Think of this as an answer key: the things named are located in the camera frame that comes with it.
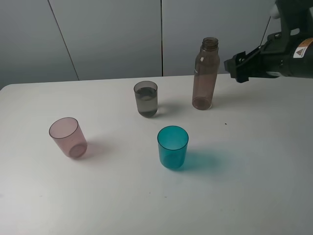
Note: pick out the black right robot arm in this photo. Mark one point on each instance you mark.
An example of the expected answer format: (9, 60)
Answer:
(295, 17)

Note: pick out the brown transparent plastic bottle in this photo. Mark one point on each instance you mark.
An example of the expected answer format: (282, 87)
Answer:
(206, 69)

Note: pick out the pink transparent plastic cup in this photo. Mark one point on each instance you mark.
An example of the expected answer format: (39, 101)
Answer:
(67, 134)

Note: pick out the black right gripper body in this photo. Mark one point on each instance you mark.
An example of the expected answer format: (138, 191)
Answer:
(293, 60)

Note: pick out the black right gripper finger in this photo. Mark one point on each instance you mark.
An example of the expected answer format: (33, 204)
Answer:
(242, 66)

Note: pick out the teal transparent plastic cup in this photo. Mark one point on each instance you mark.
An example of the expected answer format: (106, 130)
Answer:
(172, 146)

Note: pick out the grey transparent plastic cup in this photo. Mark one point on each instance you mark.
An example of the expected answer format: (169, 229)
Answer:
(146, 98)

